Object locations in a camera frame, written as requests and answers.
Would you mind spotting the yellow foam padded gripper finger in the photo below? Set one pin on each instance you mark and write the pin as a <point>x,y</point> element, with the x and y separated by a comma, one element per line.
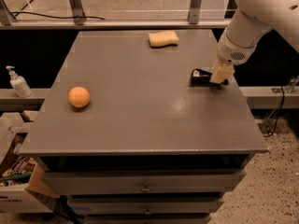
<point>221,70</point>

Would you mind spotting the black rxbar chocolate wrapper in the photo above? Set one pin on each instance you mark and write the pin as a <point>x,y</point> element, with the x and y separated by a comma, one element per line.
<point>201,77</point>

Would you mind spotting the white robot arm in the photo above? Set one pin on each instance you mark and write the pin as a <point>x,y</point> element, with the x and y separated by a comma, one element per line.
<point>252,20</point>

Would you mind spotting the yellow sponge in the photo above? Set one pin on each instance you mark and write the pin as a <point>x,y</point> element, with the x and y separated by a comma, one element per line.
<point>162,39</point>

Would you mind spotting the grey drawer cabinet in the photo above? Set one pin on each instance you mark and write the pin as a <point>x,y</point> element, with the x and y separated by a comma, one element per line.
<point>143,124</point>

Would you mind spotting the metal drawer knob upper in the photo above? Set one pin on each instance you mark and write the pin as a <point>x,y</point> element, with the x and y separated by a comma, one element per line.
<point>145,188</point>

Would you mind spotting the metal drawer knob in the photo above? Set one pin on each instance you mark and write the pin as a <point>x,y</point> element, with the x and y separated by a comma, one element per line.
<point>145,188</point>
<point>147,211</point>

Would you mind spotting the orange fruit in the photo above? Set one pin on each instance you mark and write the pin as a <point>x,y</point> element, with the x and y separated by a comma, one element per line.
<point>79,97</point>

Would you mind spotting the metal drawer knob lower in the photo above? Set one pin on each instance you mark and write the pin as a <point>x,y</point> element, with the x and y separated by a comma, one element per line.
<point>147,211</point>

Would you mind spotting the white pump dispenser bottle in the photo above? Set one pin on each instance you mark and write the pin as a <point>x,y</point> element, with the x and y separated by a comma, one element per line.
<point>18,83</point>

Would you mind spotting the white storage bin with items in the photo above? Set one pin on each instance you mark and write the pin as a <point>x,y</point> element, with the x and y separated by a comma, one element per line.
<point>21,187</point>

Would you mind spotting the metal railing frame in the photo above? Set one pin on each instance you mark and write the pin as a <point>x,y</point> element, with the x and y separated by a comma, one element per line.
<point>115,14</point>

